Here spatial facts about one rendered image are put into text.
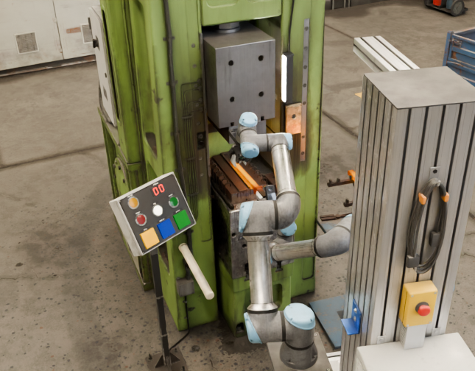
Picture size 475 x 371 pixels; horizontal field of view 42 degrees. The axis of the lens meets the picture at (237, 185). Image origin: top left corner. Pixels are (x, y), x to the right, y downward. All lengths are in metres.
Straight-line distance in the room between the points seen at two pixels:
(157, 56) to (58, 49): 5.31
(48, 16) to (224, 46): 5.34
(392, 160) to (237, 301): 2.08
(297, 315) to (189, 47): 1.34
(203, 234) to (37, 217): 1.98
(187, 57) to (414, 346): 1.67
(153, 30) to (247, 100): 0.55
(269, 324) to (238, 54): 1.24
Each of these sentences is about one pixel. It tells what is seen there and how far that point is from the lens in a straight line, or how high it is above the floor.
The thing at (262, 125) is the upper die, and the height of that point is 1.34.
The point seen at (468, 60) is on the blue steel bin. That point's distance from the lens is 6.75.
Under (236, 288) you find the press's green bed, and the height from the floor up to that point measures 0.40.
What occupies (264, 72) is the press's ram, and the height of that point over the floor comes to 1.61.
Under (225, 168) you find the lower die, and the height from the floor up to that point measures 0.99.
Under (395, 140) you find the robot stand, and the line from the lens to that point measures 1.60.
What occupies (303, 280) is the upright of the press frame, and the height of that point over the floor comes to 0.12.
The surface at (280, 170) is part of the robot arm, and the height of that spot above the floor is 1.43.
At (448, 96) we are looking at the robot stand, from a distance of 1.65.
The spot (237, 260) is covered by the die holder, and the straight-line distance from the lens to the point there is 3.35.
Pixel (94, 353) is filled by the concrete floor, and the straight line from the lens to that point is 3.79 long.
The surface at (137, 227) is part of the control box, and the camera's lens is 2.82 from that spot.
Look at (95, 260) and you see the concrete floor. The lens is 4.46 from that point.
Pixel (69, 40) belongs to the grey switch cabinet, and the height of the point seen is 0.34.
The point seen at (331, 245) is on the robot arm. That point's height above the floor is 1.12.
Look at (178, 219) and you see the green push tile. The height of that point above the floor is 1.02.
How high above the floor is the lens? 2.65
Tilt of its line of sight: 31 degrees down
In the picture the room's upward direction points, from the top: 2 degrees counter-clockwise
